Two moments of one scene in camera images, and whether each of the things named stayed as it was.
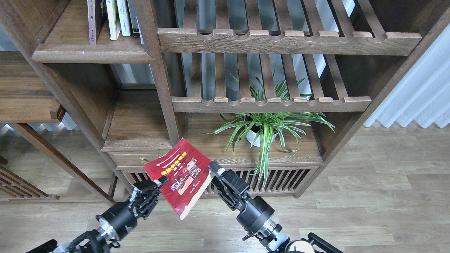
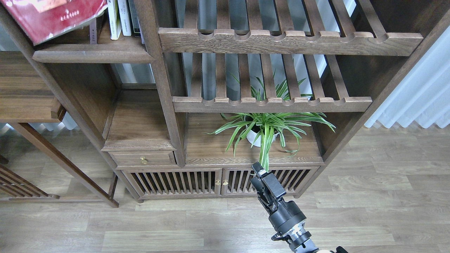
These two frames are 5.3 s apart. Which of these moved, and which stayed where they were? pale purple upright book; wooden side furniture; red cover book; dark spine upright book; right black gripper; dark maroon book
Moved: red cover book; right black gripper
Stayed: wooden side furniture; dark spine upright book; dark maroon book; pale purple upright book
